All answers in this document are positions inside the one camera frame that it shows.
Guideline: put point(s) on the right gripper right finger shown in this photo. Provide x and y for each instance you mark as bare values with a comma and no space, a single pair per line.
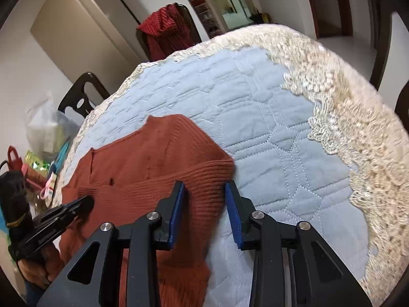
291,262

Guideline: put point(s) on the translucent plastic bag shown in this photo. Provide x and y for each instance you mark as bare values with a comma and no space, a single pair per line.
48,129

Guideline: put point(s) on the person's left hand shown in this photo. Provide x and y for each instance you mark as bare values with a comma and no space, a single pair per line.
43,273

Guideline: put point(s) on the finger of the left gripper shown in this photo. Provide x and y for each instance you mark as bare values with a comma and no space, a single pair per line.
81,208

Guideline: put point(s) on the blue quilted lace tablecloth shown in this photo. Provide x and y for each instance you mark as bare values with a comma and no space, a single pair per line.
310,137

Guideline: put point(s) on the rust orange knit sweater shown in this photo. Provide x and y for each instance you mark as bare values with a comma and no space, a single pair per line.
129,176

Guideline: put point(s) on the dark wooden chair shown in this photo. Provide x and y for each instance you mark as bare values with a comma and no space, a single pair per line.
76,97
385,10

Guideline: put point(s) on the dark wooden chair far left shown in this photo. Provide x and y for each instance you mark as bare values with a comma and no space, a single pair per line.
76,97

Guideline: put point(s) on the pink and white package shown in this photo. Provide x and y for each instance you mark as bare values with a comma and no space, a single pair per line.
47,193

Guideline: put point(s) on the red gift bag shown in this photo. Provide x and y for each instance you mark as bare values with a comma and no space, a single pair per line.
14,160

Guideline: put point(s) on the dark chair under red garment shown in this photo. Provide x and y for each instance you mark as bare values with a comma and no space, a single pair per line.
188,22

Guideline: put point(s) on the red knit garment on chair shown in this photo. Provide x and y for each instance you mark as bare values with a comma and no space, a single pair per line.
166,30

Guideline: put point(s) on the teal item on table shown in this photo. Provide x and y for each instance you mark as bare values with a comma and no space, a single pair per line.
57,163

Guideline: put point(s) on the dark wooden chair right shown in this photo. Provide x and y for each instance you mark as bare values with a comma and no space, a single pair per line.
385,10

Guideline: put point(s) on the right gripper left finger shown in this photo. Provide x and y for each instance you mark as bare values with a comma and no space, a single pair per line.
93,276

